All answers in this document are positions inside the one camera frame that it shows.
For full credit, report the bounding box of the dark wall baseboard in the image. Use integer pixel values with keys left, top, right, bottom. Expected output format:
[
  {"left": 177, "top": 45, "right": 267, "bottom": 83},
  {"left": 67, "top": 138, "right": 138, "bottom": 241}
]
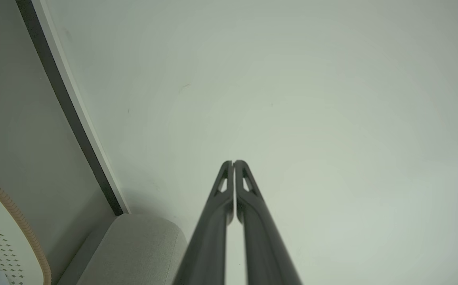
[{"left": 15, "top": 0, "right": 130, "bottom": 217}]

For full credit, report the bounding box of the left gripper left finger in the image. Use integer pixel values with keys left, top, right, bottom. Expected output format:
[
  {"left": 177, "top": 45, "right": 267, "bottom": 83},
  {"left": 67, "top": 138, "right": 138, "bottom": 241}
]
[{"left": 172, "top": 160, "right": 235, "bottom": 285}]

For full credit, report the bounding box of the white basket with rope rim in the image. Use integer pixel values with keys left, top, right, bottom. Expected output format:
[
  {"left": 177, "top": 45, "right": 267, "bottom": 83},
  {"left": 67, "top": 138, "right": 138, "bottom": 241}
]
[{"left": 0, "top": 179, "right": 52, "bottom": 285}]

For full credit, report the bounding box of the grey fabric cushion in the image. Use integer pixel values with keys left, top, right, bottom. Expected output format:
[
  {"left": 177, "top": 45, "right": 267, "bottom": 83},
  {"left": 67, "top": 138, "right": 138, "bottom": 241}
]
[{"left": 57, "top": 214, "right": 188, "bottom": 285}]

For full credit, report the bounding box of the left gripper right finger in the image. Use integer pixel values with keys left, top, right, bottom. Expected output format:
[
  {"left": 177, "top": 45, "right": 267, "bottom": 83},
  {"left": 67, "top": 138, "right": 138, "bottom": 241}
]
[{"left": 235, "top": 160, "right": 303, "bottom": 285}]

